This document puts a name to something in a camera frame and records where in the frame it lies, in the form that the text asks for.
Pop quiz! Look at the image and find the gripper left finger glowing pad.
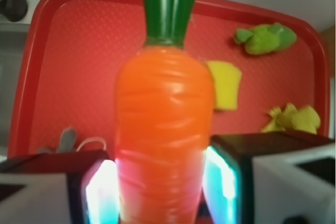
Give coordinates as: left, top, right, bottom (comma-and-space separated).
1, 151, 120, 223

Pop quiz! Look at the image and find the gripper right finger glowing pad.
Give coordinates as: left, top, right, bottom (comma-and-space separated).
203, 131, 335, 223

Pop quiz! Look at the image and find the orange plastic toy carrot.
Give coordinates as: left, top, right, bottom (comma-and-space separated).
114, 0, 215, 223

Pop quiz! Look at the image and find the grey plush bunny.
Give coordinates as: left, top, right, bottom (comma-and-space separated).
37, 127, 107, 154

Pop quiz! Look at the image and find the yellow crumpled cloth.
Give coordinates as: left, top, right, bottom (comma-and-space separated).
260, 103, 321, 135

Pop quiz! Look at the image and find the yellow sponge with grey pad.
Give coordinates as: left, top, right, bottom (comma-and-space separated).
205, 60, 242, 111

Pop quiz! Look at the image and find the green plush toy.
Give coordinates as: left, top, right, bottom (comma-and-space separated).
234, 23, 297, 56

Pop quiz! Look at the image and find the red plastic tray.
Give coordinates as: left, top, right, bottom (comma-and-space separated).
8, 0, 330, 157

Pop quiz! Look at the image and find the grey sink faucet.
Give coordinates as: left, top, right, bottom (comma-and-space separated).
1, 0, 28, 23

